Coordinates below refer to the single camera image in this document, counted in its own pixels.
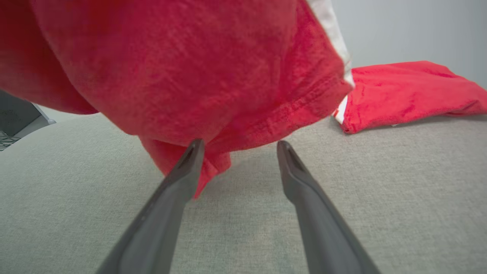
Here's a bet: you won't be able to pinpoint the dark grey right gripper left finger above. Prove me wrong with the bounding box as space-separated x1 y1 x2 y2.
95 139 205 274

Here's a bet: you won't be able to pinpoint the grey angular box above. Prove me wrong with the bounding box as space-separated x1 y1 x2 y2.
0 89 57 151

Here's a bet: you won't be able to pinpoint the red shorts white stripe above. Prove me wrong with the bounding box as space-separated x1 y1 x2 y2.
333 61 487 135

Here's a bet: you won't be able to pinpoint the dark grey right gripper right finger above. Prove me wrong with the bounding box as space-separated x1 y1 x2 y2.
277 141 381 274

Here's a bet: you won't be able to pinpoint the red basketball jersey white sleeves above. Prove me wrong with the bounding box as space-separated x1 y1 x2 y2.
0 0 355 199

